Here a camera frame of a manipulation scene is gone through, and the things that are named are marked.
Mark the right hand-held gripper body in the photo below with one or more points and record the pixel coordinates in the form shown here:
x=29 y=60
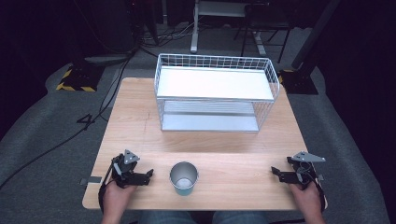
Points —
x=303 y=169

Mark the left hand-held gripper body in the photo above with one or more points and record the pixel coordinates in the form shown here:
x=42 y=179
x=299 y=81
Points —
x=124 y=169

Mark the person's right hand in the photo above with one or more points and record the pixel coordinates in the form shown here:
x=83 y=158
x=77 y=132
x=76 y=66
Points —
x=306 y=200

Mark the person's left hand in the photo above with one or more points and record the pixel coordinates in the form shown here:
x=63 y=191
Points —
x=115 y=199

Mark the grey tape strip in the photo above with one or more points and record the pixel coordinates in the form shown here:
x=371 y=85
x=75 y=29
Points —
x=93 y=180

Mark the metal cup with blue base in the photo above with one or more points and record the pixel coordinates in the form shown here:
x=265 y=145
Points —
x=183 y=179

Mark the person's legs in jeans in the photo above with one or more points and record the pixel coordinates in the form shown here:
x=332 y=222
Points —
x=202 y=218

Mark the grey flat stand base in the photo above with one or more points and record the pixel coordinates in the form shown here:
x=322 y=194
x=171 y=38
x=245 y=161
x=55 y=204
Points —
x=106 y=58

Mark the black slanted pole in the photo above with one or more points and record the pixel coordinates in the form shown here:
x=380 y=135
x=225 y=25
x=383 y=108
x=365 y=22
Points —
x=314 y=34

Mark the yellow black striped base plate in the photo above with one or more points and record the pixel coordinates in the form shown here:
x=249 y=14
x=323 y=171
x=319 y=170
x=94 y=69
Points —
x=297 y=82
x=77 y=79

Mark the black metal chair frame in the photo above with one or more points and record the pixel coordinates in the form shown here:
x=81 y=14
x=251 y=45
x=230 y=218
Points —
x=264 y=21

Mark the white desk frame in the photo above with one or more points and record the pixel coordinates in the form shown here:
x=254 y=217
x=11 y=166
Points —
x=195 y=28

